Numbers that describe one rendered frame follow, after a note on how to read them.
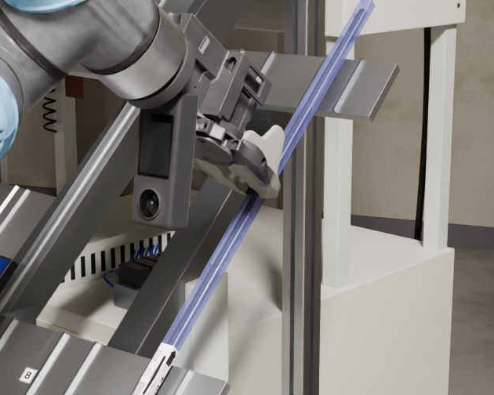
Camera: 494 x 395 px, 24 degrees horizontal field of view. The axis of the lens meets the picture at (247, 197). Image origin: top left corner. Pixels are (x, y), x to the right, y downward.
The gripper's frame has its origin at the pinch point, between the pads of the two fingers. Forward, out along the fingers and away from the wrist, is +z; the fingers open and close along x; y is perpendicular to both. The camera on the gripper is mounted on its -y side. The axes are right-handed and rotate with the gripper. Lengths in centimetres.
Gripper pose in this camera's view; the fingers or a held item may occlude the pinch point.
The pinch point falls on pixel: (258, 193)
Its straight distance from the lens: 107.0
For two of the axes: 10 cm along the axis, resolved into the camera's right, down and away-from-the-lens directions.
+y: 3.6, -8.9, 2.8
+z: 4.8, 4.4, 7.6
